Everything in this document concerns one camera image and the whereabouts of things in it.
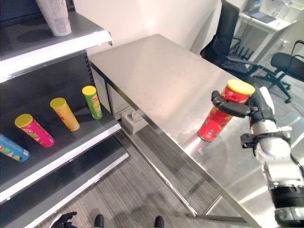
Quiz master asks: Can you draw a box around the dark robot foot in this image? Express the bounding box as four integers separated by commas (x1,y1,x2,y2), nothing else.
94,214,105,228
154,215,165,228

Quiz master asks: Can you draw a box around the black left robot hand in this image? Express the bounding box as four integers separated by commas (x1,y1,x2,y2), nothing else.
50,211,78,228

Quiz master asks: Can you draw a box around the black office chair high back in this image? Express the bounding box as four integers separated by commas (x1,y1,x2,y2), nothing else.
200,0,261,78

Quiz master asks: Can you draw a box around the white paper cup with print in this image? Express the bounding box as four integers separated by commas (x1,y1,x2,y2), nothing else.
35,0,72,37

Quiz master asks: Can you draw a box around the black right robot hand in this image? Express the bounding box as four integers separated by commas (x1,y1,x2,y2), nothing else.
211,86,276,125

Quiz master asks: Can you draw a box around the white tissue box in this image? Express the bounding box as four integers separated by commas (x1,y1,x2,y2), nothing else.
121,110,147,134

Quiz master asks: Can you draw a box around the grey metal shelf unit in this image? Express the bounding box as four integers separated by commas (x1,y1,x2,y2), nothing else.
0,0,130,228

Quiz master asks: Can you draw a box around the red chip can yellow lid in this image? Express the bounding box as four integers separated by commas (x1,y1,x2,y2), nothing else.
197,79,256,143

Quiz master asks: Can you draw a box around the pink chip can yellow lid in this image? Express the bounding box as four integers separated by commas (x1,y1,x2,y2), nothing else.
14,114,56,148

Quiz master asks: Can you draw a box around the black office chair low back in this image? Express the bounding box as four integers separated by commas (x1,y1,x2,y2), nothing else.
251,39,304,104

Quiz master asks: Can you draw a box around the dark right robot foot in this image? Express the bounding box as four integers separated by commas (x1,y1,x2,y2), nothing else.
154,215,165,228

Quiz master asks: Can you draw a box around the stainless steel table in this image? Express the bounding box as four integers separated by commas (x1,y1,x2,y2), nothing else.
87,33,304,228

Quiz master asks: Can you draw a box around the grey laptop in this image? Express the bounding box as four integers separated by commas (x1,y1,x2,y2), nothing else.
248,9,277,24

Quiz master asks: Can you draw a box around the dark left robot foot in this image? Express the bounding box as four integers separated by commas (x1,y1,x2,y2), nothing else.
94,214,105,228

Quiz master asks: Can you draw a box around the green chip can yellow lid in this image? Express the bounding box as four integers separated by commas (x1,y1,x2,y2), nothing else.
82,85,104,120

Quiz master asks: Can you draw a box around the white desk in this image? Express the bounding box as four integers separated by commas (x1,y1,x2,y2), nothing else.
234,10,297,62

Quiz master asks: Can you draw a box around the blue chip can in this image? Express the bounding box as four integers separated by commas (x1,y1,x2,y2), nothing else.
0,133,30,162

